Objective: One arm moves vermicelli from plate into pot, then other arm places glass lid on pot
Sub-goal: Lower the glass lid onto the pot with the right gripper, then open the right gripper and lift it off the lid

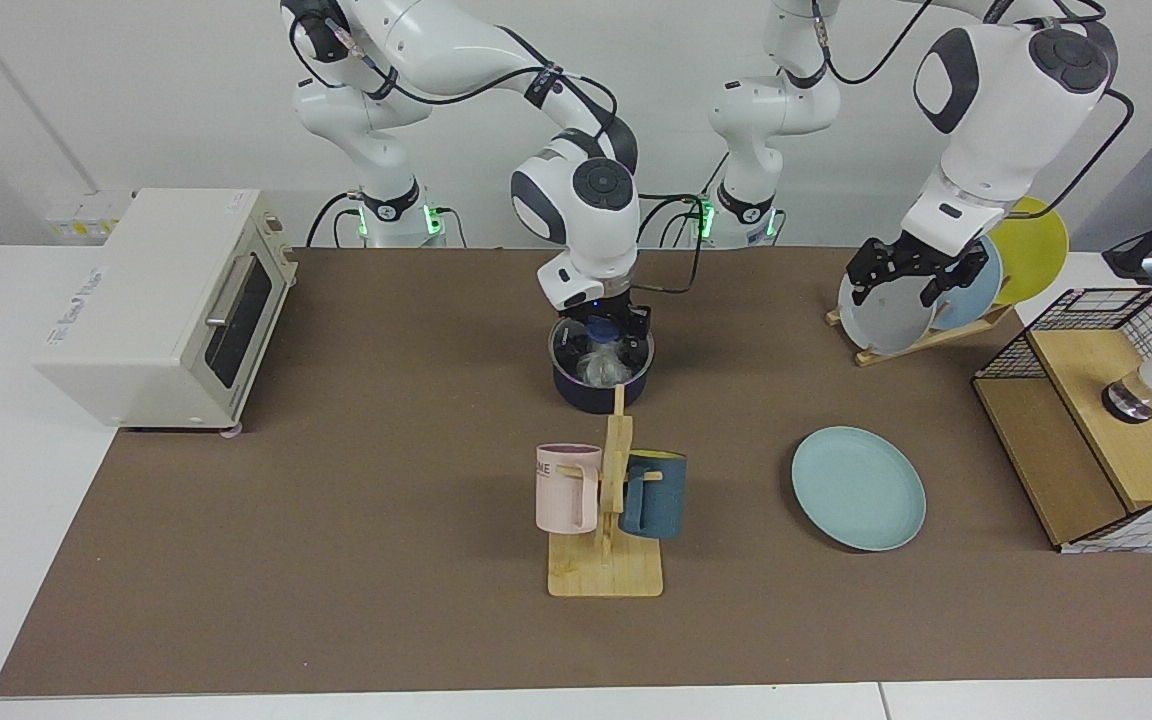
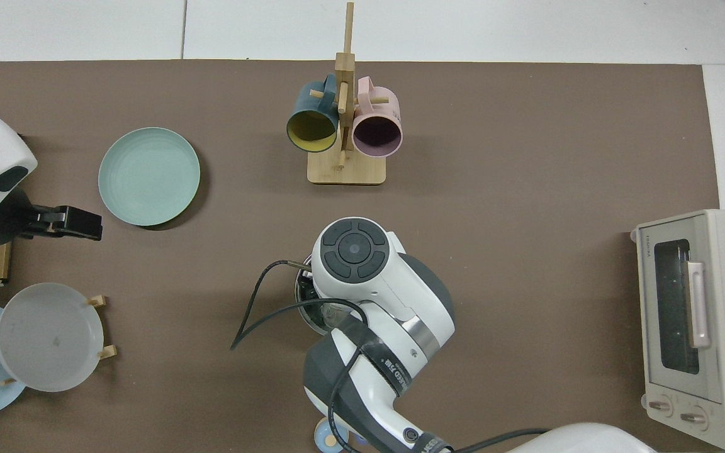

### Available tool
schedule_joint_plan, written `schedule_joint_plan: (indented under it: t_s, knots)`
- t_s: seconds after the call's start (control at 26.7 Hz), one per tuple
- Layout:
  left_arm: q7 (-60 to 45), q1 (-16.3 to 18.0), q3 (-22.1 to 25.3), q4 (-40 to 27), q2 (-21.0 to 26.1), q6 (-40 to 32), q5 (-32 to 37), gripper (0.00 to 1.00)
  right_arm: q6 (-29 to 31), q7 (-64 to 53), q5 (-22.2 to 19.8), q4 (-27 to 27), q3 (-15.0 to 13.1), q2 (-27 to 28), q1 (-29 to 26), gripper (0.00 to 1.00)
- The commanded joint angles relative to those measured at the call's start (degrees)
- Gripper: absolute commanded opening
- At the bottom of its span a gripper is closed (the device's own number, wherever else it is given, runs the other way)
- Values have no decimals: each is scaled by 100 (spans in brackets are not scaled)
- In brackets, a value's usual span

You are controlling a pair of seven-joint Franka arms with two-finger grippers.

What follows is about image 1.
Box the brown table cloth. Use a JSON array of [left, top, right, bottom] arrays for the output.
[[0, 247, 1152, 698]]

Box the pink cup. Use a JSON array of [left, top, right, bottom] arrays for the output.
[[535, 443, 604, 535]]

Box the glass lid with blue knob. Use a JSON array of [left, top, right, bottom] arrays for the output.
[[548, 316, 655, 391]]

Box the yellow plate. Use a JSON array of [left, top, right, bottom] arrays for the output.
[[986, 197, 1070, 306]]

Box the pale green plate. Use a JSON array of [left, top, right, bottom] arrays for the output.
[[791, 426, 928, 552]]

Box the pale toaster oven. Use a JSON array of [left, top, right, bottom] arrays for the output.
[[31, 188, 297, 439]]

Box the grey plate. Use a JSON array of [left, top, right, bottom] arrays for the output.
[[837, 247, 938, 357]]

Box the black pot with blue handle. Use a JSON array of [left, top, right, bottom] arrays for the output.
[[549, 316, 657, 414]]

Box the wooden cup stand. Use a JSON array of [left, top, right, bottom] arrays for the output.
[[547, 384, 665, 599]]

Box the blue plate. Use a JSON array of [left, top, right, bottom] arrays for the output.
[[926, 235, 1003, 333]]

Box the wire basket with wooden floor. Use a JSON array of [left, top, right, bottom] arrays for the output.
[[972, 287, 1152, 554]]

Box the wooden plate rack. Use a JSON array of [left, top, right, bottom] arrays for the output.
[[825, 303, 1015, 367]]

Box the dark teal cup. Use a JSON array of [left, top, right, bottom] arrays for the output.
[[620, 451, 688, 541]]

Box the black base cable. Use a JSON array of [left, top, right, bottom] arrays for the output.
[[306, 192, 362, 248]]

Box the white wall socket box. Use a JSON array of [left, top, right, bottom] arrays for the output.
[[44, 190, 137, 244]]

